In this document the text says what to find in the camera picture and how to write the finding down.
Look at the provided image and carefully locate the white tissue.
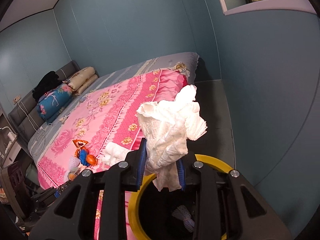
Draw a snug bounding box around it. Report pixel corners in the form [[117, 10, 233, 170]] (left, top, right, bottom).
[[102, 142, 130, 166], [136, 85, 207, 191]]

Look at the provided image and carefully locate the white foam fruit net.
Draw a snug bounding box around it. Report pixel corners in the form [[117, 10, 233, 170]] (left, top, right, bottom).
[[69, 156, 80, 172]]

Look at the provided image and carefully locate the blue cloth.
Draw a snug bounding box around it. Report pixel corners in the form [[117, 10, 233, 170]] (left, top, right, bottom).
[[79, 149, 90, 166]]

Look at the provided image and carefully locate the orange snack wrapper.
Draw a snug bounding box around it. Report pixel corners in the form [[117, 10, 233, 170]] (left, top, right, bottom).
[[73, 140, 88, 157]]

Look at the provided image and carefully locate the orange tangerine peel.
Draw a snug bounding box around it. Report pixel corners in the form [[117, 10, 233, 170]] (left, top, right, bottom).
[[86, 154, 98, 166]]

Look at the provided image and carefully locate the yellow rimmed trash bin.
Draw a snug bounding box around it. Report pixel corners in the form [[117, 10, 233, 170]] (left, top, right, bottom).
[[127, 154, 232, 239]]

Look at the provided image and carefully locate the pink floral bedspread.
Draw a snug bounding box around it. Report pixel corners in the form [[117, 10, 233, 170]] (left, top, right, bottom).
[[36, 69, 190, 240]]

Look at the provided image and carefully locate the white desk lamp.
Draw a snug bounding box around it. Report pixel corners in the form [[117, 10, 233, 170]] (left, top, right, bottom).
[[1, 126, 16, 142]]

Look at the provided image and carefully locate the small cloth on sheet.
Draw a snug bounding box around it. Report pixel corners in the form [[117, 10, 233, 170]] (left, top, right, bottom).
[[59, 115, 69, 124]]

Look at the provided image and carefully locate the grey upholstered headboard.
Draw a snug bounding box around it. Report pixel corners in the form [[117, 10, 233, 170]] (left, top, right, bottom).
[[8, 61, 80, 142]]

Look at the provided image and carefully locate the blue floral folded quilt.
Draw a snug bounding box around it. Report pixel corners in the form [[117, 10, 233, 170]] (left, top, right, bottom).
[[36, 83, 73, 124]]

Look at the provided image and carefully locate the beige folded quilt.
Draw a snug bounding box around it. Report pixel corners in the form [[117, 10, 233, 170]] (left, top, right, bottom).
[[66, 67, 98, 95]]

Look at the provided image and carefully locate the grey striped bed sheet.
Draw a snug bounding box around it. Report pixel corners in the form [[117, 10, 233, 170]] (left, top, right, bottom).
[[28, 52, 202, 160]]

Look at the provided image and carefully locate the black clothing pile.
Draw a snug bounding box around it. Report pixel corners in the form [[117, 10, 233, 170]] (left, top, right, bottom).
[[32, 71, 62, 102]]

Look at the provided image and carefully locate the white charging cable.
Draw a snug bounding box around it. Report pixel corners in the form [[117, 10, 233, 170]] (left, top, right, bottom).
[[15, 97, 51, 156]]

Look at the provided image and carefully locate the wall power socket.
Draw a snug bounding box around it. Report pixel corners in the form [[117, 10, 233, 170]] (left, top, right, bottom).
[[13, 95, 21, 104]]

